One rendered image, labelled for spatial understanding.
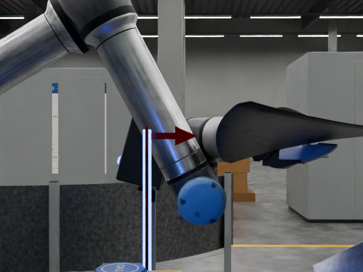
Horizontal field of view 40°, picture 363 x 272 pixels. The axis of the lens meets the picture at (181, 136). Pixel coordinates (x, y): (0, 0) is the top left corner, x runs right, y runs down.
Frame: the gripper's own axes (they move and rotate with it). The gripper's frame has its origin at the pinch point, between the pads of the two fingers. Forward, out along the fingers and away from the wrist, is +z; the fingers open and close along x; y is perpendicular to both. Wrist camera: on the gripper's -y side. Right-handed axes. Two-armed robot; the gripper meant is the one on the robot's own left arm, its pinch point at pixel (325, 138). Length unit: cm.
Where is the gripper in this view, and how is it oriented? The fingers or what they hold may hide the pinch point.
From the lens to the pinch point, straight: 72.7
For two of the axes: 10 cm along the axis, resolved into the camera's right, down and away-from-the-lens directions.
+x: -0.9, 9.9, -0.6
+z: 6.3, 0.1, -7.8
